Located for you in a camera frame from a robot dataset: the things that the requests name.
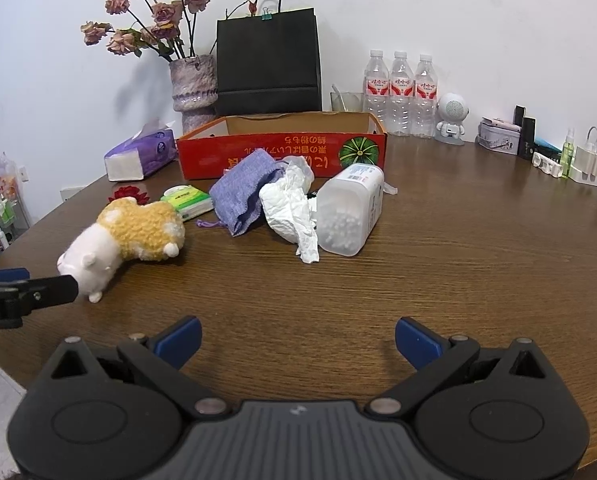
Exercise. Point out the white robot speaker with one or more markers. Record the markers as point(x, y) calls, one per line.
point(452, 110)

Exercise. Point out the mottled pink vase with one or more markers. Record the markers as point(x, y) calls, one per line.
point(193, 85)

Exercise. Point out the white power strip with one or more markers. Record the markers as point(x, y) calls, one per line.
point(595, 180)

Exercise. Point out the white pink small case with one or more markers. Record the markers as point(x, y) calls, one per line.
point(498, 124)

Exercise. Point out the yellow white plush hamster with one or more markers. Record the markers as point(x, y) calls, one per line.
point(138, 230)

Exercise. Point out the white charger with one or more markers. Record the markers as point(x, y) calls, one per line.
point(588, 160)

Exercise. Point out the small black box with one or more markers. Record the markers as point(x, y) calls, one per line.
point(519, 115)

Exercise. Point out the green tissue pack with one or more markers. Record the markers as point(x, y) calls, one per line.
point(186, 200)

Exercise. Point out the teal flat box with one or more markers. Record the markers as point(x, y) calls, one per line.
point(547, 147)

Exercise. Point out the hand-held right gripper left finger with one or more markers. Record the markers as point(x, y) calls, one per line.
point(181, 342)

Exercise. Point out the black paper bag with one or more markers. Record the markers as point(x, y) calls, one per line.
point(268, 60)

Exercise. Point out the purple cloth pouch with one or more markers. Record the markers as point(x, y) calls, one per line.
point(243, 190)

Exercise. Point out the white plastic holder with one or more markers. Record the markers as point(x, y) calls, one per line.
point(545, 165)

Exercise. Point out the red label water bottle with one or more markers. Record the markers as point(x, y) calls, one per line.
point(376, 90)
point(401, 92)
point(426, 95)

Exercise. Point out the red cardboard box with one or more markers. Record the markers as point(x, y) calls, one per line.
point(303, 147)

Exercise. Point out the grey glass cup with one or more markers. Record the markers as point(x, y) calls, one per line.
point(351, 102)

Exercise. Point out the purple tissue box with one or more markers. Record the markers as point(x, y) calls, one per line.
point(138, 155)

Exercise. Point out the printed tin box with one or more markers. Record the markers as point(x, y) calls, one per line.
point(498, 142)

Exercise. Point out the clear drinking straw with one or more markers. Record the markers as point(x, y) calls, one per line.
point(339, 96)

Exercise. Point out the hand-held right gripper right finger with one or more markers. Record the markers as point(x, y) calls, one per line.
point(418, 342)

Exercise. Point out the dried rose bouquet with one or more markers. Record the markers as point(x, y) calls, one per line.
point(166, 12)

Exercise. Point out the dried twig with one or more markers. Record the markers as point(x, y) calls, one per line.
point(251, 7)

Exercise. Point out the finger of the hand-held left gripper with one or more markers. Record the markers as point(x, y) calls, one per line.
point(53, 290)
point(3, 275)

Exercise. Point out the tall black box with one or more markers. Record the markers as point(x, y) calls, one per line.
point(527, 140)

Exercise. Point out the crumpled white paper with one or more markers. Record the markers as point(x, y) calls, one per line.
point(288, 210)

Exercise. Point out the green binder clip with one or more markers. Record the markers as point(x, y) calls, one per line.
point(266, 14)

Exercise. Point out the green spray bottle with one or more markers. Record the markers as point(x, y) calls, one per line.
point(568, 152)

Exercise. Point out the clear cotton swab container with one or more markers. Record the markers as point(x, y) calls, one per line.
point(348, 215)

